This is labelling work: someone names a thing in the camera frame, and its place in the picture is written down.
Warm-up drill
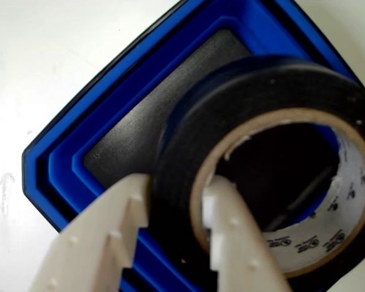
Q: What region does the black tape roll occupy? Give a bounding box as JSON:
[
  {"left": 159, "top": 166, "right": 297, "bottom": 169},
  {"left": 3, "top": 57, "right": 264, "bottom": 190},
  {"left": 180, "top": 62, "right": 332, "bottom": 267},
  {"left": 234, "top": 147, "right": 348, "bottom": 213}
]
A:
[{"left": 154, "top": 55, "right": 365, "bottom": 279}]

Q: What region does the blue square box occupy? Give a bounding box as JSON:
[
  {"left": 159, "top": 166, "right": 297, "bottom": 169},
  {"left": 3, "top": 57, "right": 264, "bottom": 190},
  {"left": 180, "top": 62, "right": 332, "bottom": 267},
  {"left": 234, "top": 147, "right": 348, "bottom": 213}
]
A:
[{"left": 21, "top": 0, "right": 365, "bottom": 292}]

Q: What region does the black foam pad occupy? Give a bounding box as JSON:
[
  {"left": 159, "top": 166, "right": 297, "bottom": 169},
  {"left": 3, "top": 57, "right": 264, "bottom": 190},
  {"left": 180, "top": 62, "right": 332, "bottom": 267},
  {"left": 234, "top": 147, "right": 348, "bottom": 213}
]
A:
[{"left": 83, "top": 28, "right": 341, "bottom": 235}]

